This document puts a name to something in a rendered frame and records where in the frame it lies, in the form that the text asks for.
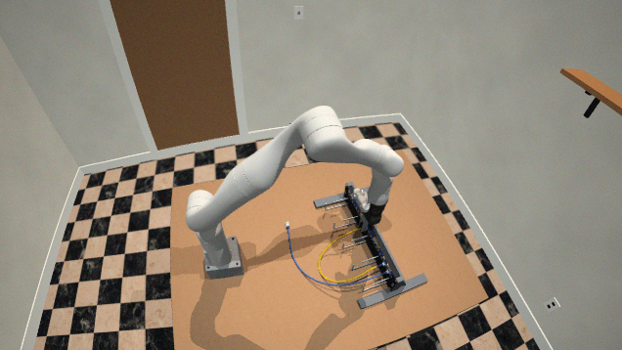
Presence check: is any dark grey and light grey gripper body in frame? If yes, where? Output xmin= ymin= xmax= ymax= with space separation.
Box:
xmin=353 ymin=185 xmax=390 ymax=225

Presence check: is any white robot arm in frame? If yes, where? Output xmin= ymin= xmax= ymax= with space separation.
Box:
xmin=186 ymin=106 xmax=404 ymax=267

